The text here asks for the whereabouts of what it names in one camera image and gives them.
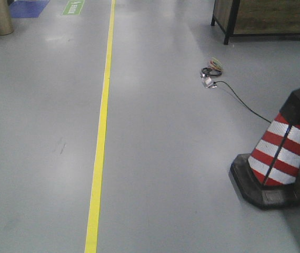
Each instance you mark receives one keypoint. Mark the red white traffic cone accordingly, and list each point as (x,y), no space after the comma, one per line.
(268,177)

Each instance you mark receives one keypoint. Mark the green floor sign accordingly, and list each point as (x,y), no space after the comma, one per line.
(73,8)

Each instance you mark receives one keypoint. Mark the blue floor mat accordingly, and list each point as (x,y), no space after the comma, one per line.
(27,9)

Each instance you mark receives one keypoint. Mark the wooden cabinet black frame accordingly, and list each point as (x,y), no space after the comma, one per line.
(237,18)

